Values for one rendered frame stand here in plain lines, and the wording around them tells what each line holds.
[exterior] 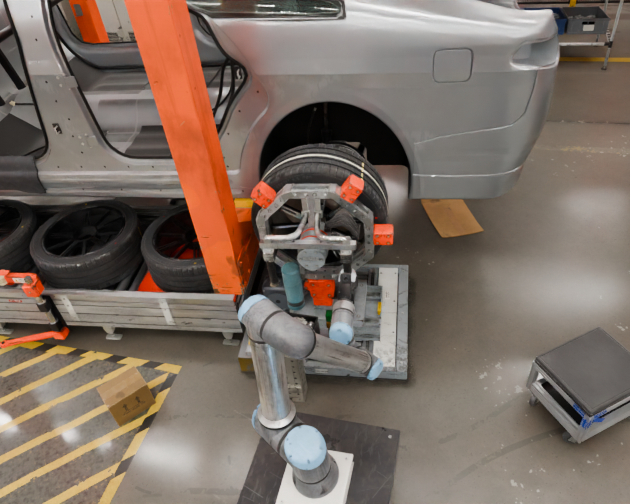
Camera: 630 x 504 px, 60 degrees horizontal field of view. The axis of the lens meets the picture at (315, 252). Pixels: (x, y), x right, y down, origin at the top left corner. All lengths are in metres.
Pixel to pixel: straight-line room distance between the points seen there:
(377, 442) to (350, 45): 1.73
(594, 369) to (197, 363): 2.06
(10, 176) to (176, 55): 1.75
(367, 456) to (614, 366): 1.20
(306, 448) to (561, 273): 2.18
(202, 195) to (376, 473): 1.39
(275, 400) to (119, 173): 1.72
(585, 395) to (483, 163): 1.16
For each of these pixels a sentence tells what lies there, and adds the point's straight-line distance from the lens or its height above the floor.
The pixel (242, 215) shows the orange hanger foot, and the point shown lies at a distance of 3.06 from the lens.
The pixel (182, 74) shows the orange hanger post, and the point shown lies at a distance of 2.17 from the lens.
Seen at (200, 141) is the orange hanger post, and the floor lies 1.41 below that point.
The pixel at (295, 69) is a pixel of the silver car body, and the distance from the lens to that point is 2.62.
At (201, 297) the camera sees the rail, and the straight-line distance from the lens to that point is 3.06.
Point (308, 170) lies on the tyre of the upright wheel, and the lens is 2.43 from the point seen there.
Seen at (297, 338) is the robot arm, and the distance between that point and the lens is 1.73.
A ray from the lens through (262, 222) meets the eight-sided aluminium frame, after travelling 2.54.
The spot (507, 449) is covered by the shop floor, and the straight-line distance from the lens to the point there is 2.89.
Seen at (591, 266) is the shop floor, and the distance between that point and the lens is 3.83.
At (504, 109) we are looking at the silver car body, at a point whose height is 1.25.
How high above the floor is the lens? 2.48
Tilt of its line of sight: 41 degrees down
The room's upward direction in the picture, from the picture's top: 7 degrees counter-clockwise
